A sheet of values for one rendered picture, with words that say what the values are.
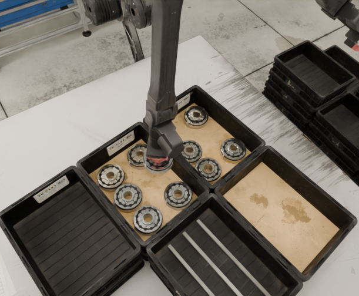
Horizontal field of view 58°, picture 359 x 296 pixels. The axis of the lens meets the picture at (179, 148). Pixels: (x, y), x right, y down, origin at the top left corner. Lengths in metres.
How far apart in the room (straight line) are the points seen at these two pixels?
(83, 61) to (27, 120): 1.34
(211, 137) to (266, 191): 0.31
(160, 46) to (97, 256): 0.74
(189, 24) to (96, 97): 1.74
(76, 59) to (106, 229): 2.01
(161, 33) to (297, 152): 1.02
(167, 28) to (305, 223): 0.87
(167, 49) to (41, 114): 1.05
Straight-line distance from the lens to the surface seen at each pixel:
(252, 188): 1.28
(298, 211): 1.29
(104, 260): 1.17
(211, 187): 1.14
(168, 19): 0.71
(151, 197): 1.22
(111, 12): 1.86
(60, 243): 1.22
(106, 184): 1.23
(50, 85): 2.82
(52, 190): 1.24
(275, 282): 1.19
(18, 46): 3.02
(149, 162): 1.11
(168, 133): 0.90
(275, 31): 3.33
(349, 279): 1.43
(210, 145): 1.34
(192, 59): 1.85
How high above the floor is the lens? 1.95
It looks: 58 degrees down
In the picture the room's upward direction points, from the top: 3 degrees clockwise
